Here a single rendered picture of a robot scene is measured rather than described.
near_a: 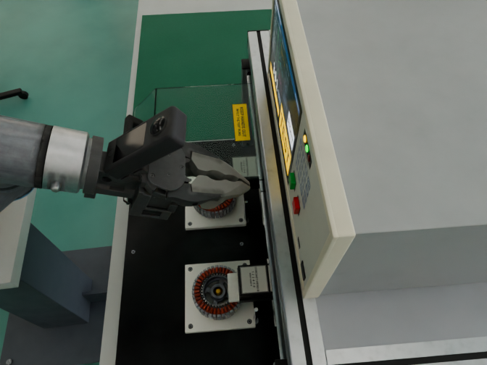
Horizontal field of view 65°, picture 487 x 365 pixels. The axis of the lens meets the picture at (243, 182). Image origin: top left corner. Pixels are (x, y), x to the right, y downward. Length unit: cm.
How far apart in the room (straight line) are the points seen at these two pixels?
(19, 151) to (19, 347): 145
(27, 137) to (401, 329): 51
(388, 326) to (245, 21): 122
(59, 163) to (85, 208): 154
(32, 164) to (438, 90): 46
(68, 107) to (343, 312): 212
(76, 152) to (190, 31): 108
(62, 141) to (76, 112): 193
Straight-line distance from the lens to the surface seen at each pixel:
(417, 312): 59
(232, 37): 146
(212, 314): 86
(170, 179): 48
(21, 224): 114
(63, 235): 198
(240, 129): 75
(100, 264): 184
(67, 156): 47
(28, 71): 278
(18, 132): 48
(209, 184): 50
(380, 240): 40
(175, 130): 42
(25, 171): 48
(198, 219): 96
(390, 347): 56
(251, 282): 80
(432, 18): 62
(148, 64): 139
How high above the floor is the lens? 164
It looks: 58 degrees down
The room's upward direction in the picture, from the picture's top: straight up
